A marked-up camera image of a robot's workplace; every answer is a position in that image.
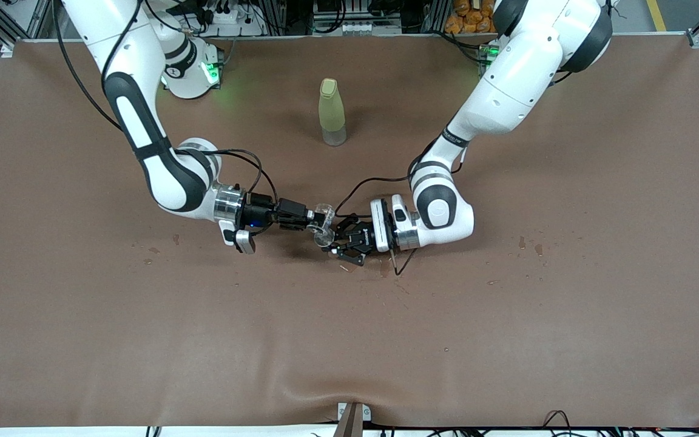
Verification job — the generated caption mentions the white power strip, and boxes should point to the white power strip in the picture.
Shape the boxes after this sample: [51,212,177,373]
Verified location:
[201,5,265,37]

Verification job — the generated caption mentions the clear glass measuring beaker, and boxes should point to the clear glass measuring beaker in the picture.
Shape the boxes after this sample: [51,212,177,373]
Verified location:
[308,203,337,246]

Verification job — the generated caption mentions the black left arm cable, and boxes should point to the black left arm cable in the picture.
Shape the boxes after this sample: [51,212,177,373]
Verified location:
[333,146,478,277]

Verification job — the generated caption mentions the control unit with white connectors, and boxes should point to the control unit with white connectors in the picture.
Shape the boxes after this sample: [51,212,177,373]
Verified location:
[312,0,403,36]

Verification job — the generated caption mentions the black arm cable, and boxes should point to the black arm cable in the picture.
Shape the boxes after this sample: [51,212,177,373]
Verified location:
[52,0,280,234]
[333,146,478,277]

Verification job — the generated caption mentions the grey bracket with brown post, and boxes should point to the grey bracket with brown post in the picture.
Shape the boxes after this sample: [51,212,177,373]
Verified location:
[334,402,373,437]

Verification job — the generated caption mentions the orange snack packets pile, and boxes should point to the orange snack packets pile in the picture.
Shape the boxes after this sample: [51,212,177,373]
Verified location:
[445,0,499,34]

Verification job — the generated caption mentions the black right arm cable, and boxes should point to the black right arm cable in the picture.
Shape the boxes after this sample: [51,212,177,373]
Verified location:
[52,0,280,234]

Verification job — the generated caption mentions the brown table cover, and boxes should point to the brown table cover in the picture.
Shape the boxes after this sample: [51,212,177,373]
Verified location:
[0,33,699,429]

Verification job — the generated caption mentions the yellow-green frosted bottle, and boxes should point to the yellow-green frosted bottle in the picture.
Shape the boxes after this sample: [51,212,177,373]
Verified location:
[318,78,348,147]

